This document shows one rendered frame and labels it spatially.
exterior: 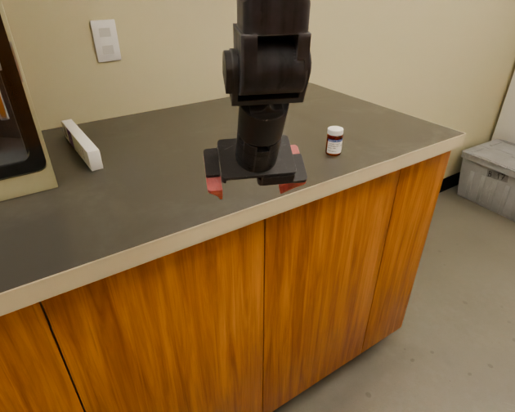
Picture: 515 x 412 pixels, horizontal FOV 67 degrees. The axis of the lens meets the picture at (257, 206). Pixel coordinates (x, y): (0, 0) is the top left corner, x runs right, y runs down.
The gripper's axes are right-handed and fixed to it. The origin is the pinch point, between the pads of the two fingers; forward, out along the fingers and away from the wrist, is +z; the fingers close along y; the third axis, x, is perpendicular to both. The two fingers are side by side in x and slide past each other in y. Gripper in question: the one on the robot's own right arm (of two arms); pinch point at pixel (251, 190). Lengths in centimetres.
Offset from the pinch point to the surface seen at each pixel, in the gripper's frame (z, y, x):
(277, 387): 81, -11, 24
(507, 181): 132, -179, -68
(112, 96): 42, 31, -65
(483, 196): 151, -176, -69
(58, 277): 9.0, 31.1, 7.3
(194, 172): 23.8, 8.3, -20.3
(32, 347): 21.7, 39.0, 14.6
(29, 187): 21, 43, -18
